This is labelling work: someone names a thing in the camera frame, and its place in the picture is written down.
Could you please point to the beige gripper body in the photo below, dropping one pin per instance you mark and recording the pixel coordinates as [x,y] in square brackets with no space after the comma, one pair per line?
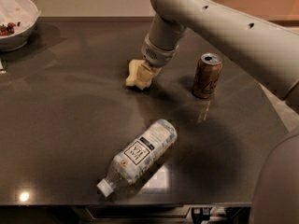
[156,56]

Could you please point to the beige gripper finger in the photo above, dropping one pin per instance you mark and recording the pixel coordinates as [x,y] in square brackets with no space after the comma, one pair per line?
[143,79]

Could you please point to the yellow sponge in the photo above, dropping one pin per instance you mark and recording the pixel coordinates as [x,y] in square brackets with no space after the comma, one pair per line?
[132,80]

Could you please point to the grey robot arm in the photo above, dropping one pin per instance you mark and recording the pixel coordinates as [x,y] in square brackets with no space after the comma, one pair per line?
[269,53]

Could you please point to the brown soda can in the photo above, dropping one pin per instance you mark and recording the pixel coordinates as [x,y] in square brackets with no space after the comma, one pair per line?
[207,74]

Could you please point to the clear plastic water bottle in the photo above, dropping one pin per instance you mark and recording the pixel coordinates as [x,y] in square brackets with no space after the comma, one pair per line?
[132,162]

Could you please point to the white bowl with fruit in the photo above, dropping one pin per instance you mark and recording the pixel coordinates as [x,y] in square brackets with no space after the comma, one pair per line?
[17,20]

